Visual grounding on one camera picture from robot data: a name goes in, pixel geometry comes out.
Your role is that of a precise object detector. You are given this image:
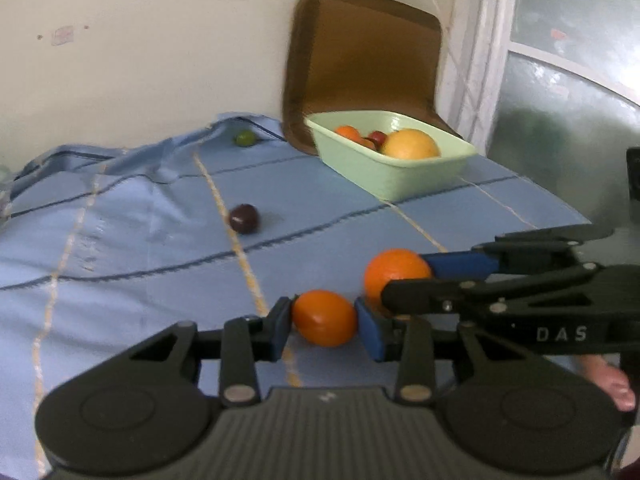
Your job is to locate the green lime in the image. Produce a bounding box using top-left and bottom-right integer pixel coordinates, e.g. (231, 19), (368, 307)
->
(234, 130), (258, 148)

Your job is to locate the light green plastic basket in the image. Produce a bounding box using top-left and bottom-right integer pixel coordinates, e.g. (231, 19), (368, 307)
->
(304, 110), (477, 202)

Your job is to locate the person right hand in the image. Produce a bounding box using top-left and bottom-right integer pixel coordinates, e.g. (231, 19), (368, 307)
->
(578, 356), (636, 413)

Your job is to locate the blue tablecloth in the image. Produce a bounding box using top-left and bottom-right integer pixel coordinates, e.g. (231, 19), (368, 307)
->
(1, 116), (582, 479)

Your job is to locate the orange mandarin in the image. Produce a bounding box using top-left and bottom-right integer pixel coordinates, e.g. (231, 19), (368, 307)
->
(334, 125), (378, 151)
(363, 248), (433, 311)

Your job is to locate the clear plastic bag of fruit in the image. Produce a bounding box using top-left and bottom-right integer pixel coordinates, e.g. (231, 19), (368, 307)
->
(0, 165), (13, 222)

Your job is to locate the red cherry tomato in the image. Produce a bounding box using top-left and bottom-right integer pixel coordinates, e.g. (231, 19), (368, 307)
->
(368, 130), (387, 150)

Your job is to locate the large yellow grapefruit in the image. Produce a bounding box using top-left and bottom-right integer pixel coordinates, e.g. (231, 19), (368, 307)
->
(380, 129), (440, 160)

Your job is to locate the dark purple plum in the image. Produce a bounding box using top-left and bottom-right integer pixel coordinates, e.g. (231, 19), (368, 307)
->
(228, 204), (260, 234)

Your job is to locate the white window frame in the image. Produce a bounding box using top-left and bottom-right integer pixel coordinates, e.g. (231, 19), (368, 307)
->
(438, 0), (639, 153)

